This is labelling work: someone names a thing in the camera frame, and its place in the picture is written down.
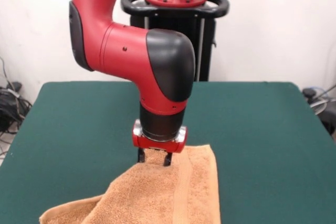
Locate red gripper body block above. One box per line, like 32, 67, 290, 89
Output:
132, 126, 188, 154

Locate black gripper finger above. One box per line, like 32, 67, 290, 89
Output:
137, 146, 147, 164
162, 151, 174, 167

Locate tan terry towel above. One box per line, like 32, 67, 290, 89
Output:
38, 144, 222, 224

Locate dark green table cloth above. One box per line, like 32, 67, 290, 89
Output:
0, 81, 336, 224

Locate round black base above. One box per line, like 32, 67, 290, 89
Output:
316, 102, 336, 137

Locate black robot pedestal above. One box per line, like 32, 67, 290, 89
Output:
120, 0, 231, 82

